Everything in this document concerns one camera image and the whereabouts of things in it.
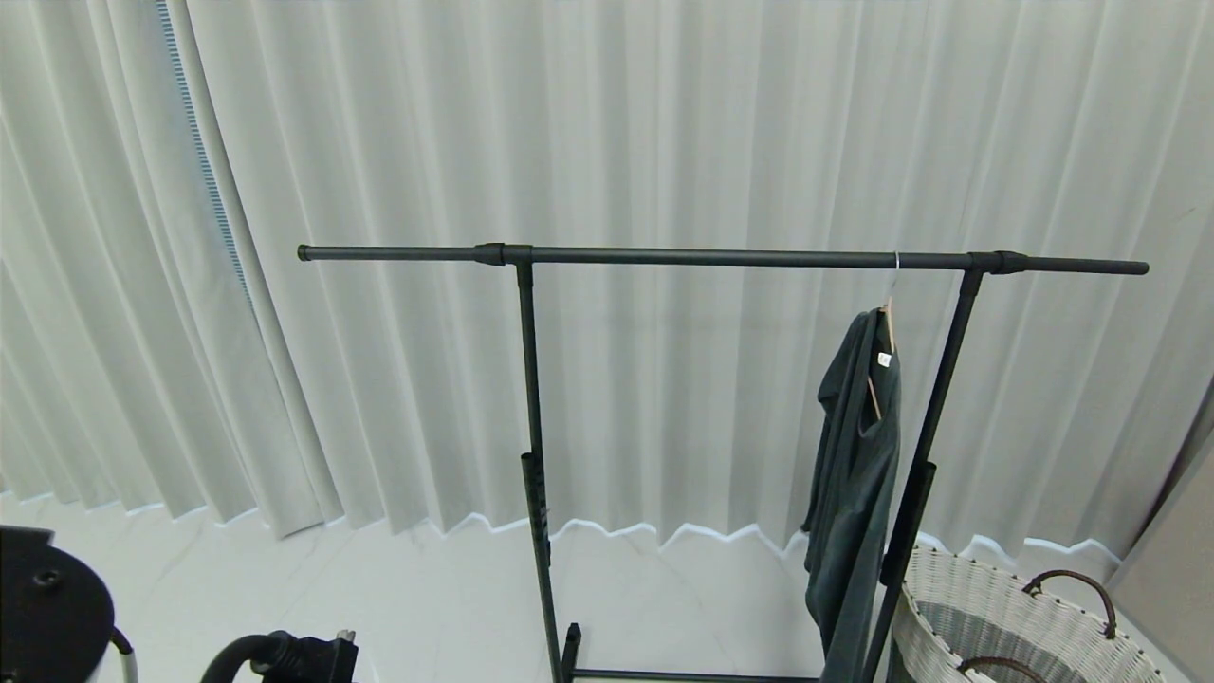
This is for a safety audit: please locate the dark grey long-sleeved shirt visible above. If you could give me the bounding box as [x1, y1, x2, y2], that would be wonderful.
[800, 307, 903, 683]

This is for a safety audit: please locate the black clothes rack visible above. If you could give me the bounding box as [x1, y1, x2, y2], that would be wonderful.
[296, 242, 1150, 683]

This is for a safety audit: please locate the pink clothes hanger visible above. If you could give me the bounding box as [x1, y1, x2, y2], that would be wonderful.
[864, 251, 903, 424]

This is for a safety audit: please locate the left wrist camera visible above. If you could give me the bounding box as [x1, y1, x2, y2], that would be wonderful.
[271, 628, 360, 683]

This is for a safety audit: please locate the white laundry basket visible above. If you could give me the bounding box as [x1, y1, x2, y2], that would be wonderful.
[889, 545, 1167, 683]

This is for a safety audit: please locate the white curtain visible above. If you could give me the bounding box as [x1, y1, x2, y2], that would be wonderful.
[0, 0, 1214, 572]

